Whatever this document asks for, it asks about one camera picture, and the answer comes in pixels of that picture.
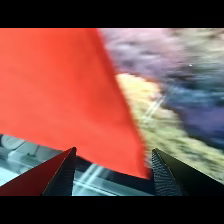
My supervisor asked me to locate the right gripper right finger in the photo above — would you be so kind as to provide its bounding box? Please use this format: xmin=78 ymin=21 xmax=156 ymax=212
xmin=151 ymin=147 xmax=224 ymax=197

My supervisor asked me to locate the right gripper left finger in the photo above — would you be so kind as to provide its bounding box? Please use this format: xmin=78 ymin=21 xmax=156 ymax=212
xmin=0 ymin=146 xmax=78 ymax=197

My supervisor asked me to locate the red garment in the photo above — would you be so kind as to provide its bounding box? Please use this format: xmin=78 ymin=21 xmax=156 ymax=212
xmin=0 ymin=28 xmax=152 ymax=180

